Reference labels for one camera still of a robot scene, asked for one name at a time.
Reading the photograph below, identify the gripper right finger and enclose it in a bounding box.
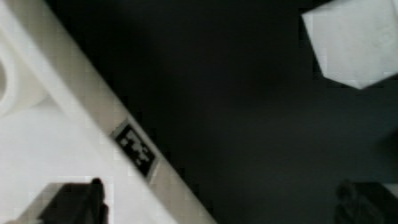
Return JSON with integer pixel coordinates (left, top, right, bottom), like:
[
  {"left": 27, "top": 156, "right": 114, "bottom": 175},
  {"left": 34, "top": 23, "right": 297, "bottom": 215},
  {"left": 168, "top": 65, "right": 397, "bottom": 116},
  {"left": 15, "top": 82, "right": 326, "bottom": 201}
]
[{"left": 335, "top": 180, "right": 398, "bottom": 224}]

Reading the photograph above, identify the white leg behind tabletop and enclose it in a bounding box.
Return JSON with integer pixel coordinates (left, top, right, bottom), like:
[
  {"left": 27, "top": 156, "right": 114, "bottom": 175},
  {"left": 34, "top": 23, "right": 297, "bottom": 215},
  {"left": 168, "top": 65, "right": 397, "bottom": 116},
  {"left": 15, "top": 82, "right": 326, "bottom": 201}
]
[{"left": 303, "top": 0, "right": 398, "bottom": 89}]

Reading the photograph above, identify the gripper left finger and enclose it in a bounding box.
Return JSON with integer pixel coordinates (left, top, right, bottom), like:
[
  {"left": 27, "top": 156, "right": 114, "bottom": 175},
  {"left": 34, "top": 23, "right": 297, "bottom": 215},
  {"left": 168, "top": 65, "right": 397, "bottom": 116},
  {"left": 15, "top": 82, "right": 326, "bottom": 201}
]
[{"left": 11, "top": 178, "right": 109, "bottom": 224}]

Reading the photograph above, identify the white square tabletop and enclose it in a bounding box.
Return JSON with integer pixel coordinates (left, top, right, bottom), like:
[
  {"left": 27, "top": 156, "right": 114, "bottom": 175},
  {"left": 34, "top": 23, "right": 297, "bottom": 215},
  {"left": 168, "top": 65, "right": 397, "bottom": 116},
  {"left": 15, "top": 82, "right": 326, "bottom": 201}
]
[{"left": 0, "top": 0, "right": 217, "bottom": 224}]

